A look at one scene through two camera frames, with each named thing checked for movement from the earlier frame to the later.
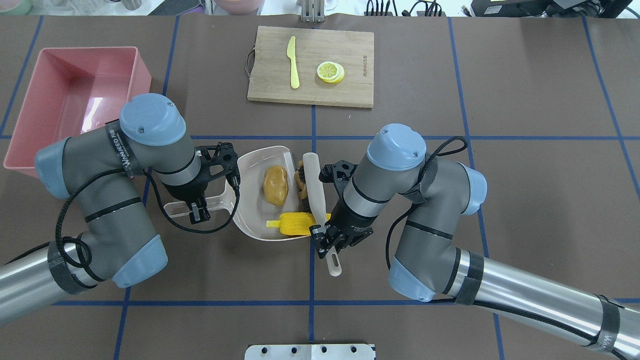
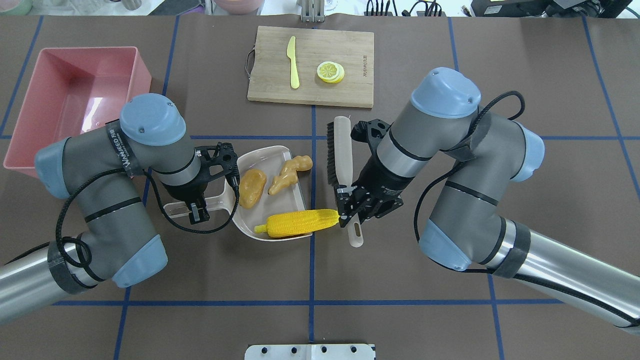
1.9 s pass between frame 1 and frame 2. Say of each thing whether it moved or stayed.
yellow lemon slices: stayed
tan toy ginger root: moved
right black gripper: moved
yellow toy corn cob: moved
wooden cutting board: stayed
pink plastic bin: stayed
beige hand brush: moved
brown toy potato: moved
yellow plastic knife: stayed
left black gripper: stayed
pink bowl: stayed
